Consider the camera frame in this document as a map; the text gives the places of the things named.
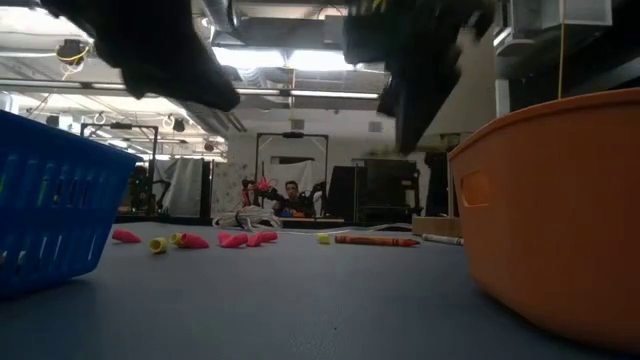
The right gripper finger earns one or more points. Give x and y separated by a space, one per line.
420 95

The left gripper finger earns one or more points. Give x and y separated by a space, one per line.
190 85

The red robot arm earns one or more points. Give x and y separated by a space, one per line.
262 185

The white lamp wooden base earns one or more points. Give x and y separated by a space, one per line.
475 90

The white sheet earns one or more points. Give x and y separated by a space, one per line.
182 185
230 187

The black cabinet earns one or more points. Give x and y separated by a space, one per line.
380 190

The white cloth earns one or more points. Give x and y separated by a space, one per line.
300 170

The grey crayon white wrapper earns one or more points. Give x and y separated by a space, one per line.
442 240

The person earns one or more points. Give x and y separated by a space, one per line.
291 192

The yellow eraser cap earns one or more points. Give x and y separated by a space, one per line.
324 239
175 239
158 245

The white ceiling unit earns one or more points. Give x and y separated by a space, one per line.
575 12

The orange plastic bin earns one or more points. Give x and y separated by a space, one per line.
550 225

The blue mesh basket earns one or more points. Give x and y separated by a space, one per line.
60 240

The grey wall box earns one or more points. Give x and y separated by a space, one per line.
297 125
375 126

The black gantry frame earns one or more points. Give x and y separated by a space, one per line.
292 135
120 126

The ceiling light rail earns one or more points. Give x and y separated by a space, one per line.
325 93

